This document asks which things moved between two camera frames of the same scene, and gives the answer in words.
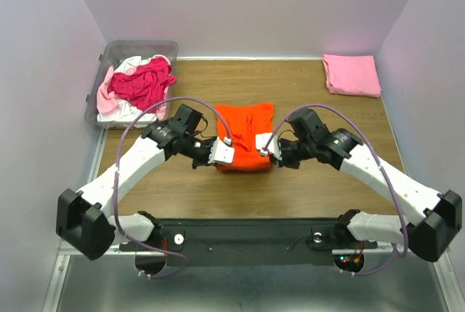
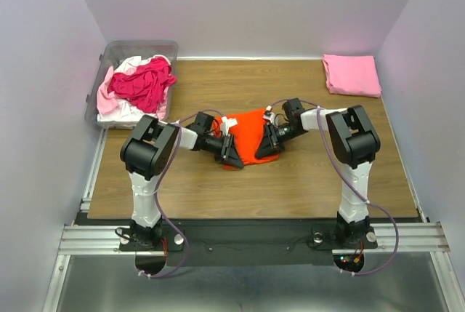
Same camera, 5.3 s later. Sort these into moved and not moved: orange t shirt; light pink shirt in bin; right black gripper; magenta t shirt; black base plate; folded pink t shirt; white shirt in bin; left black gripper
Moved: left black gripper; right black gripper; orange t shirt
Not moved: light pink shirt in bin; white shirt in bin; folded pink t shirt; black base plate; magenta t shirt
